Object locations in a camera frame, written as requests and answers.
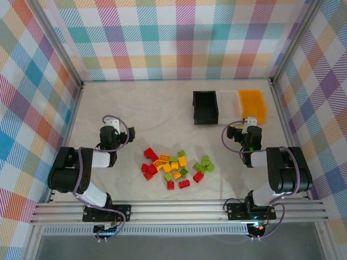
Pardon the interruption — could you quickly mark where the white translucent plastic bin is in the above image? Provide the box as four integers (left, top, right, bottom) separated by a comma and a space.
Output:
216, 89, 243, 126

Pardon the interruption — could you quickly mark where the black plastic bin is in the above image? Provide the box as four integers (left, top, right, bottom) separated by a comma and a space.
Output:
192, 90, 220, 126

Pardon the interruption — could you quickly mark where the orange plastic bin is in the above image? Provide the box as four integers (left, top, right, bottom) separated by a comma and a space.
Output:
238, 89, 267, 125

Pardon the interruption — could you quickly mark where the small circuit board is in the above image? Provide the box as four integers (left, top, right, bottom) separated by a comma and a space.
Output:
93, 221, 120, 236
248, 222, 267, 237

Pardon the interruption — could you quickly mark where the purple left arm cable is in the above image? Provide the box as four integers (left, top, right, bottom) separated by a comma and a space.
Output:
72, 115, 130, 242

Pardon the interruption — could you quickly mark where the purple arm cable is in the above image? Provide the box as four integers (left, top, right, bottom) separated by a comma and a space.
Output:
72, 115, 130, 242
221, 120, 302, 241

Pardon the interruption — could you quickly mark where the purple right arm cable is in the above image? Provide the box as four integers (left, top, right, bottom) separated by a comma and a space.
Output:
221, 120, 302, 241

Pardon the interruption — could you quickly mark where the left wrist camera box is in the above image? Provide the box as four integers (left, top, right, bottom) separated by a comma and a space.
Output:
105, 118, 121, 133

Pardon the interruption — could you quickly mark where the aluminium side rail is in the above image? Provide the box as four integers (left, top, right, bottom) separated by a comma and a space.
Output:
269, 78, 311, 200
47, 81, 85, 203

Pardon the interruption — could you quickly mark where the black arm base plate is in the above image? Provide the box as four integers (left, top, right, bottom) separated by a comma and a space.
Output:
226, 202, 278, 221
82, 204, 132, 224

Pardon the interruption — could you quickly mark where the aluminium mounting rail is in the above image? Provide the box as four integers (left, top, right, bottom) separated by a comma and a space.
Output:
29, 199, 330, 225

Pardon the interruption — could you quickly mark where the slotted grey cable duct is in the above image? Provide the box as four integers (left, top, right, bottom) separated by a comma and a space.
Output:
42, 226, 250, 236

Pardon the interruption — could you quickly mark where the aluminium frame post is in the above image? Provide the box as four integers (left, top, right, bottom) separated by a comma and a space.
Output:
270, 0, 324, 83
25, 0, 83, 88

